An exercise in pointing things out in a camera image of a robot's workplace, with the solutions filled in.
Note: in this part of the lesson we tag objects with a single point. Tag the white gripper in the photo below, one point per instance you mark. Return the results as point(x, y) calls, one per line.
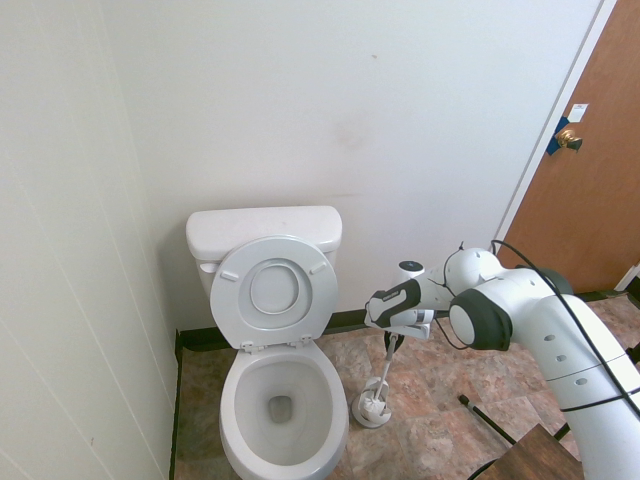
point(412, 331)

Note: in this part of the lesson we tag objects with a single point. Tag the white toilet brush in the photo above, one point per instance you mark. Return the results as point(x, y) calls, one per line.
point(385, 372)

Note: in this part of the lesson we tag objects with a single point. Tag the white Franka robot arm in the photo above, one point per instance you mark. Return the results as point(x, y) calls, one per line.
point(550, 325)

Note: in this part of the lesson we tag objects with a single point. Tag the white toilet brush holder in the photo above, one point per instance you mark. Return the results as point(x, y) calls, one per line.
point(372, 421)

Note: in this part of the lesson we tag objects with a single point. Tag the white toilet bowl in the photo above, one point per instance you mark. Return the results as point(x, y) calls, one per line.
point(330, 400)

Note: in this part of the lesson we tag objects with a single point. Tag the white toilet seat lid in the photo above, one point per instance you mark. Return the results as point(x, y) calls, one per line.
point(275, 290)

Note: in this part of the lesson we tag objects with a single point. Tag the white toilet seat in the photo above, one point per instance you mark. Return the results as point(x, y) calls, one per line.
point(230, 300)

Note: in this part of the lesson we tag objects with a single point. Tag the white toilet tank lid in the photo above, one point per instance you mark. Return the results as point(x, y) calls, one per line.
point(260, 222)

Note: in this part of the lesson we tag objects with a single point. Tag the white toilet tank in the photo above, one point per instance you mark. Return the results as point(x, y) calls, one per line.
point(205, 282)

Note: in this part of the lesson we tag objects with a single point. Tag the dark wooden table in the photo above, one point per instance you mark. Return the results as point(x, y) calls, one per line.
point(540, 455)

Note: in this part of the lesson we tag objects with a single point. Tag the thin black tripod leg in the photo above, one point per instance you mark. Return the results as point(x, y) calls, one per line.
point(561, 432)

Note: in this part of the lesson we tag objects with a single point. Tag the long black baseboard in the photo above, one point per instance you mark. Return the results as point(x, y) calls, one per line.
point(200, 337)

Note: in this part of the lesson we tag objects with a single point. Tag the short black baseboard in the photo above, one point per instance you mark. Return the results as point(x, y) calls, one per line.
point(175, 425)

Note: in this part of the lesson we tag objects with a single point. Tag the brown wooden door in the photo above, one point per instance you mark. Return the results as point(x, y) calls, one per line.
point(590, 200)

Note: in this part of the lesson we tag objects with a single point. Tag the white plastic object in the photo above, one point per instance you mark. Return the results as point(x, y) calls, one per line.
point(631, 277)

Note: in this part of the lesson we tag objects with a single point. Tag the blue tape strip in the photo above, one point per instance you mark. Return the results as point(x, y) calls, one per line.
point(552, 147)

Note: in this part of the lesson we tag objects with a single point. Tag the brass door knob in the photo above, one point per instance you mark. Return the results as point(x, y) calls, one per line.
point(566, 137)

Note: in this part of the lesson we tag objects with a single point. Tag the white door sticker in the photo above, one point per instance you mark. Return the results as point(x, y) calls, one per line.
point(578, 112)

